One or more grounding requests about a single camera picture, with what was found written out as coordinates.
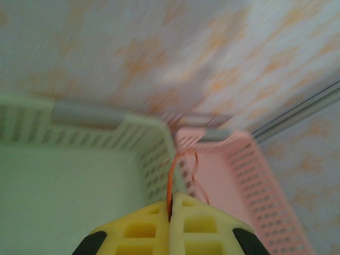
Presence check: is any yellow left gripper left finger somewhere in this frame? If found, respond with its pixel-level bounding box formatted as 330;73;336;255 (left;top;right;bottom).
71;200;171;255

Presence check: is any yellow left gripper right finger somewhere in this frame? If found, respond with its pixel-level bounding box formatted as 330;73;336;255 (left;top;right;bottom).
169;192;269;255

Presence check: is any thin orange cable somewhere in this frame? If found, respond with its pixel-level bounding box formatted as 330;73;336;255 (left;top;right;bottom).
166;150;210;221

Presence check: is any pink perforated plastic basket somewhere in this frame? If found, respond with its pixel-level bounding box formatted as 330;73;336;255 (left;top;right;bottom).
161;114;317;255

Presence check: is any pale green perforated plastic basket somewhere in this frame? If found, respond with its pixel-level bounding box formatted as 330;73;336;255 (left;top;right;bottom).
0;95;186;255

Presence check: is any grey toothed plastic strip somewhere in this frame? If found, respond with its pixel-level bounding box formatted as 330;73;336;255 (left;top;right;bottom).
161;113;234;128

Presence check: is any aluminium frame post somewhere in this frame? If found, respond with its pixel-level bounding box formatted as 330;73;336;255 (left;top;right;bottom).
251;79;340;146

